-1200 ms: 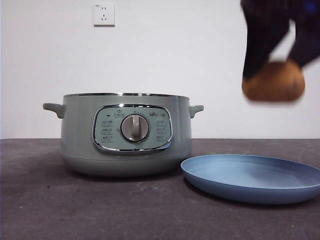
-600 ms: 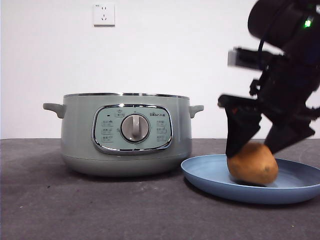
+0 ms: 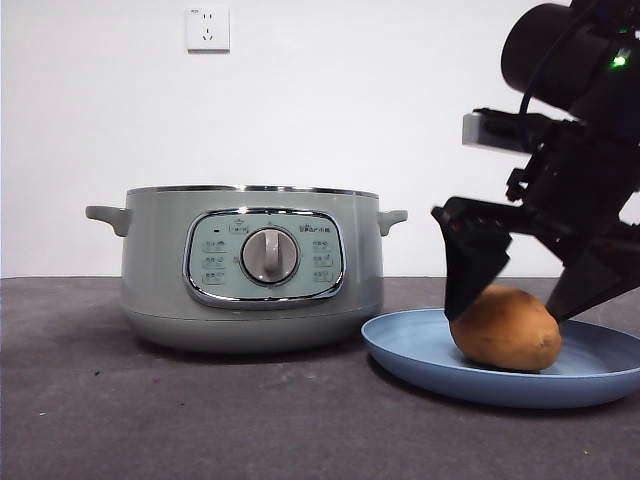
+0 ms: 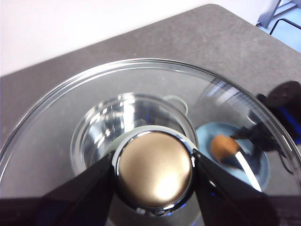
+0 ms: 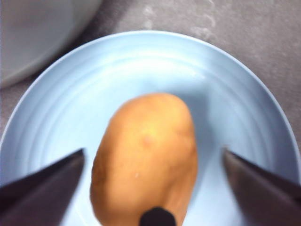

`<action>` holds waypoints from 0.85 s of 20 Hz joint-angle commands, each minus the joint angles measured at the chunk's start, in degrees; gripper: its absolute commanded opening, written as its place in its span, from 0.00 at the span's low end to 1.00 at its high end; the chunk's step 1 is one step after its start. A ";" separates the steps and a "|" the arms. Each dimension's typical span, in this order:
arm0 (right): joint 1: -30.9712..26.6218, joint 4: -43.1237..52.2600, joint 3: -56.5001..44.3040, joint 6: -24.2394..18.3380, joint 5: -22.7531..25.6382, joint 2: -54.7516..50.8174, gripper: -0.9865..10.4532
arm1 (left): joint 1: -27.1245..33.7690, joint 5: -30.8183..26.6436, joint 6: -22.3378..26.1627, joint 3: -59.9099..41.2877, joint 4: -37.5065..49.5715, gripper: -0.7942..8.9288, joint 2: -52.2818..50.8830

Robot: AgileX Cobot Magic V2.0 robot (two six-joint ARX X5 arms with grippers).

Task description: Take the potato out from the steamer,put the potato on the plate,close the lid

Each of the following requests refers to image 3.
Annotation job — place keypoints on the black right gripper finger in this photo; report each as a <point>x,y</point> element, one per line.
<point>470,270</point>
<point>590,285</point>

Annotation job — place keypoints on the brown potato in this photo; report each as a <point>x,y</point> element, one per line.
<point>505,332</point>

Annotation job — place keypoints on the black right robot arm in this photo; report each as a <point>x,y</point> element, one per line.
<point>550,50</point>

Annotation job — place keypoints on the blue round plate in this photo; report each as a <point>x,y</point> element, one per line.
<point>415,355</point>

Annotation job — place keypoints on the pale green electric steamer pot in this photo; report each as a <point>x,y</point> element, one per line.
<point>150,280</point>

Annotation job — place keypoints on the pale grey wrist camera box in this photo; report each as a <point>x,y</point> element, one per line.
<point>482,131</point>

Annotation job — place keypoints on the white wall socket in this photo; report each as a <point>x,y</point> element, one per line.
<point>208,29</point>

